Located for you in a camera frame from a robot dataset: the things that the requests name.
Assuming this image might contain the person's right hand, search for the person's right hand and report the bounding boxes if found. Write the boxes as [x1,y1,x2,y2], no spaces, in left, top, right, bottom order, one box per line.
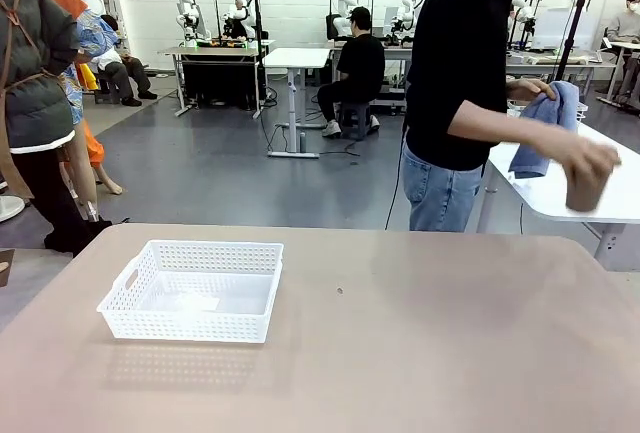
[554,133,623,175]

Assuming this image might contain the person's left hand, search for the person's left hand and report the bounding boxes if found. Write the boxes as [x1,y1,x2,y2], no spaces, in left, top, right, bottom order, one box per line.
[505,77,557,103]

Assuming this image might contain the blue towel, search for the blue towel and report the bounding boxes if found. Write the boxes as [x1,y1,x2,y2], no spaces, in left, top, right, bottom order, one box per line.
[508,80,581,180]

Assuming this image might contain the brown paper cup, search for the brown paper cup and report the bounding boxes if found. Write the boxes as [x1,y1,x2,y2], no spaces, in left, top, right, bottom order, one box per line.
[565,167,612,213]

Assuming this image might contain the white perforated plastic basket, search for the white perforated plastic basket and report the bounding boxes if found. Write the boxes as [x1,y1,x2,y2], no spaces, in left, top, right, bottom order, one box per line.
[96,239,285,345]

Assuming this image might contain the person's right forearm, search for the person's right forearm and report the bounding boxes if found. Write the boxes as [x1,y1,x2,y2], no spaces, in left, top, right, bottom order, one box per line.
[447,100,576,164]

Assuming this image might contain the long grey background table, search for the long grey background table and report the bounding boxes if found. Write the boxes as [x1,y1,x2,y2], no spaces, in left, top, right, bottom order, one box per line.
[504,50,619,99]

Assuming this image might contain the person in black shirt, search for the person in black shirt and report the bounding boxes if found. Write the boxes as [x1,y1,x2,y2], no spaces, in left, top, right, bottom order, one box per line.
[402,0,526,233]

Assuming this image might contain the grey background work table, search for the grey background work table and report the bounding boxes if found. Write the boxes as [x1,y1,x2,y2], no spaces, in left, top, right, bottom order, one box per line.
[329,40,416,109]

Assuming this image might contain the seated person in black clothes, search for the seated person in black clothes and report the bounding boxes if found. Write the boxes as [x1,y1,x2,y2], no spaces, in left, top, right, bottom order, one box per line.
[317,6,386,139]

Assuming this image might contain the grey stool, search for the grey stool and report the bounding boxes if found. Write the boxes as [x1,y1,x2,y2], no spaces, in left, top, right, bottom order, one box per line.
[339,100,374,142]

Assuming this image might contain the white height-adjustable desk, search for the white height-adjustable desk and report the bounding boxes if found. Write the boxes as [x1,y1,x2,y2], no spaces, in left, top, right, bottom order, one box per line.
[262,47,331,159]

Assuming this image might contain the grey table with black underside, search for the grey table with black underside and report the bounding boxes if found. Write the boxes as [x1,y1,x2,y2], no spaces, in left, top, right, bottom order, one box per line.
[158,45,276,119]

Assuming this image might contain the seated person in dark trousers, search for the seated person in dark trousers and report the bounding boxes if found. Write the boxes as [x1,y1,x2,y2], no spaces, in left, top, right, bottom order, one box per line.
[97,14,159,108]

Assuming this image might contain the blue patterned shirt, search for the blue patterned shirt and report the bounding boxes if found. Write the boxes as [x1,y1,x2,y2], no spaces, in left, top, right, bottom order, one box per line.
[64,7,121,124]

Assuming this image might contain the mannequin in orange clothes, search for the mannequin in orange clothes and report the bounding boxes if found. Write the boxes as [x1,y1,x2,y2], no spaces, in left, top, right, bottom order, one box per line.
[14,0,124,227]

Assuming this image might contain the person in grey-green vest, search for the person in grey-green vest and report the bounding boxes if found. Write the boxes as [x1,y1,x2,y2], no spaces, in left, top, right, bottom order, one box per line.
[0,0,114,257]

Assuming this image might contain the white round fan base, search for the white round fan base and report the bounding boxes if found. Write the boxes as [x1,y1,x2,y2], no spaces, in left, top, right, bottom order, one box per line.
[0,195,26,224]

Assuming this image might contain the brown board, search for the brown board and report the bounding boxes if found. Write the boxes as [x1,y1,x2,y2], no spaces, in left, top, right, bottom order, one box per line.
[0,248,16,288]

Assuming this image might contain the white wire dish rack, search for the white wire dish rack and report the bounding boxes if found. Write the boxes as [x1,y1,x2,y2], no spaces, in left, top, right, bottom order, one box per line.
[507,98,590,127]

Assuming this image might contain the black hanging cable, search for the black hanging cable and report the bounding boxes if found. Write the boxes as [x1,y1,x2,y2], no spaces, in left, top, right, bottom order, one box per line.
[384,122,411,232]

